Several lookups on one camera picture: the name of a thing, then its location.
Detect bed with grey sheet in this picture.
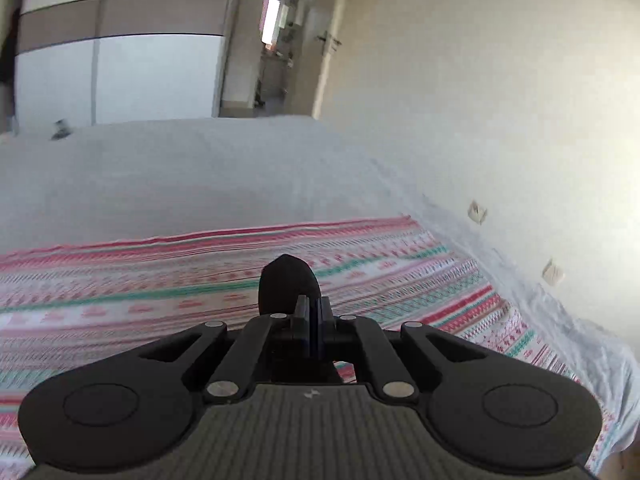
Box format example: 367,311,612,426
0,115,640,480

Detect white room door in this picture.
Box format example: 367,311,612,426
312,0,358,121

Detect pink striped blanket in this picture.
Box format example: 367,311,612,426
0,216,616,480

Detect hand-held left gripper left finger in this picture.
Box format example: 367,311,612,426
137,295,316,406

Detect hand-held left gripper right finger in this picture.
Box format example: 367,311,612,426
316,296,488,403

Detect dark hanging clothes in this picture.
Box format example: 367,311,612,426
0,10,21,86

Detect black pants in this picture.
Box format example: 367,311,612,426
258,254,323,321

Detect white and grey wardrobe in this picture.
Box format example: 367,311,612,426
0,0,246,133

